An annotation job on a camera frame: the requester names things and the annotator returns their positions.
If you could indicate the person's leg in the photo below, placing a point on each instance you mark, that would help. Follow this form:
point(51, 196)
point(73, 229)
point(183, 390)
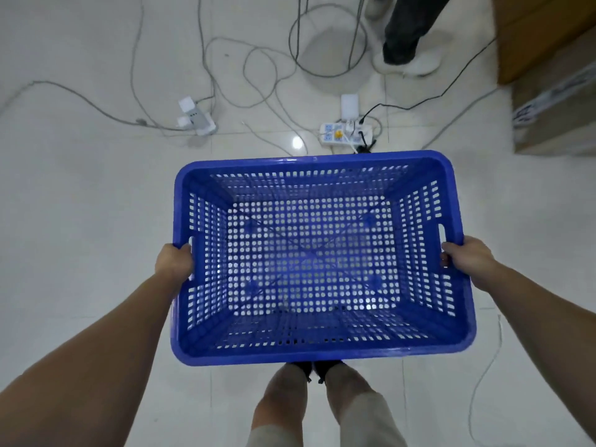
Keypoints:
point(349, 386)
point(279, 400)

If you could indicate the blue plastic crate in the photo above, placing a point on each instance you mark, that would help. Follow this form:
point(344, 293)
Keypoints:
point(316, 256)

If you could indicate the small white plug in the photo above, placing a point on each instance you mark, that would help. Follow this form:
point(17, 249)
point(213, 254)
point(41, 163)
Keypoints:
point(182, 122)

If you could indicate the white cube charger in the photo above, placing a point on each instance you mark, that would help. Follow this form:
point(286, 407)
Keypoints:
point(186, 105)

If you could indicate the person's right black shoe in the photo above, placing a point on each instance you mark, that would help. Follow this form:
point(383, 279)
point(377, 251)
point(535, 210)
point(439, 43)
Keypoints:
point(328, 369)

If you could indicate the person's black shoe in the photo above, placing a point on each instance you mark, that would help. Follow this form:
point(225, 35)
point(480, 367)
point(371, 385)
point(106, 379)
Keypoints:
point(328, 369)
point(300, 369)

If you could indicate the person's left hand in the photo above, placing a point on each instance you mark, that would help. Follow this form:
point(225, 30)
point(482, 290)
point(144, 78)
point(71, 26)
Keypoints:
point(173, 267)

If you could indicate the person's left black shoe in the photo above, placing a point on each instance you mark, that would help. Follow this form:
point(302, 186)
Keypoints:
point(300, 369)

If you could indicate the person's left leg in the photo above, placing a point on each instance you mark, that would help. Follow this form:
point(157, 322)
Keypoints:
point(279, 400)

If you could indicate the person's right forearm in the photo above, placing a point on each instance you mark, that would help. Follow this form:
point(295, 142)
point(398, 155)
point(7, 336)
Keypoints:
point(549, 321)

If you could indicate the brown wooden cabinet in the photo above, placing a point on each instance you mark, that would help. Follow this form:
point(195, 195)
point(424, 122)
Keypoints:
point(535, 37)

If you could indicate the beige shorts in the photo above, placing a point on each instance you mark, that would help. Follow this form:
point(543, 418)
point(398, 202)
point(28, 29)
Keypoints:
point(372, 423)

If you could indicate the person's right leg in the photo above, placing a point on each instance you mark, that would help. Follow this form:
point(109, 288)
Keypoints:
point(349, 386)

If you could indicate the person's left forearm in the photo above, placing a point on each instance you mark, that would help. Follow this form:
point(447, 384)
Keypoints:
point(84, 363)

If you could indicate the white power strip blue sockets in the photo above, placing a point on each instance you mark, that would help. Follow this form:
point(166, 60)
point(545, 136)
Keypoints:
point(326, 132)

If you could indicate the person's right hand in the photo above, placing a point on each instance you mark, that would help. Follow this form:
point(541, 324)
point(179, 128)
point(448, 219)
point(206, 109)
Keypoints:
point(475, 260)

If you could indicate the flat white adapter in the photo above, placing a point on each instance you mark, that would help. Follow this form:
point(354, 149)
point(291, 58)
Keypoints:
point(349, 107)

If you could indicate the black power adapter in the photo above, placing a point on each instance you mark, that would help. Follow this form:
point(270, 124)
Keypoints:
point(364, 146)

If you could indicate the large cardboard box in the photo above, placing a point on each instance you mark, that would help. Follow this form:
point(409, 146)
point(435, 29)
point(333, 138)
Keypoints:
point(558, 111)

